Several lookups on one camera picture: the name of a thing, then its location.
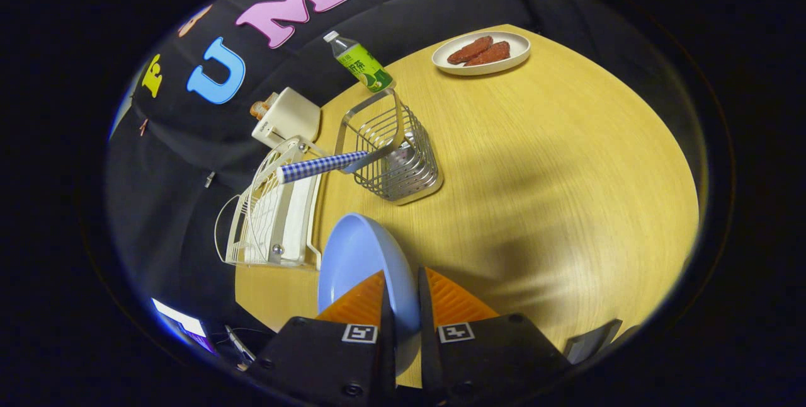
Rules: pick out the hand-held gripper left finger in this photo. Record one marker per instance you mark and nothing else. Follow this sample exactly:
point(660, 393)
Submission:
point(340, 356)

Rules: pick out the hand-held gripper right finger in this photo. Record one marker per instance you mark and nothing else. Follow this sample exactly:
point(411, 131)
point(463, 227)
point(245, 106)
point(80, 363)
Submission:
point(491, 356)

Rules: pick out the light blue plate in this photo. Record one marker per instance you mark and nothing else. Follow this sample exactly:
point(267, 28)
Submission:
point(359, 256)

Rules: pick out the beige oval dish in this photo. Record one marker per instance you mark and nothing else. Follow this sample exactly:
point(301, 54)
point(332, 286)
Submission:
point(516, 48)

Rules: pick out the computer monitor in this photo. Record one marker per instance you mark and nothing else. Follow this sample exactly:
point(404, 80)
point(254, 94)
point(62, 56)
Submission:
point(179, 319)

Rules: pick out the silver cloth clip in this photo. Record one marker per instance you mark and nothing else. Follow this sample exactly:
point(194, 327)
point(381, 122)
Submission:
point(210, 179)

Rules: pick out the white toaster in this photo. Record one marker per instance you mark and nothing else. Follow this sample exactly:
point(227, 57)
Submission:
point(289, 117)

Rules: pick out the black backdrop cloth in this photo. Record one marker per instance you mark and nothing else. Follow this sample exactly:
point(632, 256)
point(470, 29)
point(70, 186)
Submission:
point(189, 155)

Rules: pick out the toast slice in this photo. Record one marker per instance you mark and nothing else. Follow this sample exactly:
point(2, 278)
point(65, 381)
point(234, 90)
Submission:
point(271, 101)
point(257, 111)

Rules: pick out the green tea bottle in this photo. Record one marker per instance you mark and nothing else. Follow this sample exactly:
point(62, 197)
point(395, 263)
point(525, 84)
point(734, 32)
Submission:
point(362, 65)

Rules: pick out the red meat piece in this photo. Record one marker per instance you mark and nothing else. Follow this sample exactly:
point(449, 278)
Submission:
point(471, 49)
point(492, 54)

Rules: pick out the pink cloth clip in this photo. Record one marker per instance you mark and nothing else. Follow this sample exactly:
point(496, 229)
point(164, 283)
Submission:
point(143, 126)

